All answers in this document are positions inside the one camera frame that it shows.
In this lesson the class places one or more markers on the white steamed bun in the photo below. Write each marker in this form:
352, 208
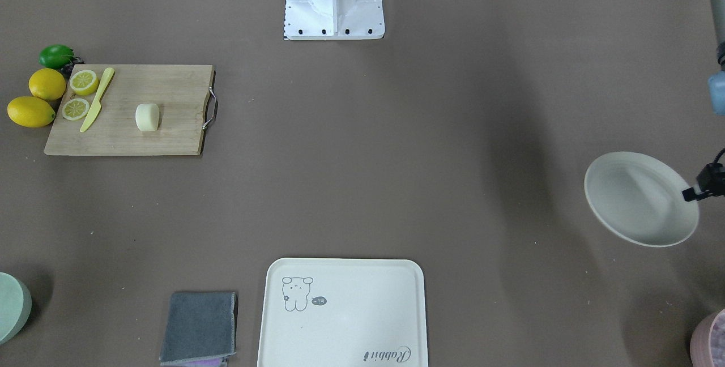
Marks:
147, 117

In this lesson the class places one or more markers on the lower whole lemon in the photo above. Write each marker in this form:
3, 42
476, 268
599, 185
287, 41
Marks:
29, 111

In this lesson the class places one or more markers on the green lime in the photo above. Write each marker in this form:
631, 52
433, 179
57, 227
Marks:
56, 56

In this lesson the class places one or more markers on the dark grapes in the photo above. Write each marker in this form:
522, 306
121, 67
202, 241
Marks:
67, 69

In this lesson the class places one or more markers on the lower lemon half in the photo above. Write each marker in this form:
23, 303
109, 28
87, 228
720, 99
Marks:
75, 109

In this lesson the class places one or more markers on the white round plate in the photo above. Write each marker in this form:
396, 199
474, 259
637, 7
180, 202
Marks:
639, 199

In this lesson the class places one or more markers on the lemon half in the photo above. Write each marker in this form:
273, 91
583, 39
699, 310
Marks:
75, 109
84, 82

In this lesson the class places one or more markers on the cream rabbit tray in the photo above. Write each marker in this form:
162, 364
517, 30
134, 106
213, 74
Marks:
343, 312

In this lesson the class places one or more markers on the upper lemon half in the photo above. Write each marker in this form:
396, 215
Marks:
84, 82

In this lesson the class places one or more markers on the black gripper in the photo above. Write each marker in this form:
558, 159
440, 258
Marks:
709, 180

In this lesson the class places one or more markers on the grey folded cloth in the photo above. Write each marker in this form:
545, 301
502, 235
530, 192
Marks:
200, 325

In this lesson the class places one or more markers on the wooden cutting board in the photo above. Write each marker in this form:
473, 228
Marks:
181, 92

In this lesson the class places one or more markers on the light green bowl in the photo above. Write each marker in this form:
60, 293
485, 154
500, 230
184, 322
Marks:
16, 304

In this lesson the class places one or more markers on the yellow plastic knife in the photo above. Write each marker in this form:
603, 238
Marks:
95, 106

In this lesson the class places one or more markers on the upper whole lemon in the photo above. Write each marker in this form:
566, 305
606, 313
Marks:
47, 84

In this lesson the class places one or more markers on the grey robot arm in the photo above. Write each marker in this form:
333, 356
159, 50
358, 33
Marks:
716, 81

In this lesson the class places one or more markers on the pink bowl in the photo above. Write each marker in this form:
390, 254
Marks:
707, 341

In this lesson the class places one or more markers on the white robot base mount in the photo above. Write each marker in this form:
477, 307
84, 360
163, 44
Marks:
333, 20

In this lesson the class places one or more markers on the whole lemon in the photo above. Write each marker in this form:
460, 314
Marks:
29, 111
47, 84

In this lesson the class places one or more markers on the purple cloth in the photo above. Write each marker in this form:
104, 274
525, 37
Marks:
213, 361

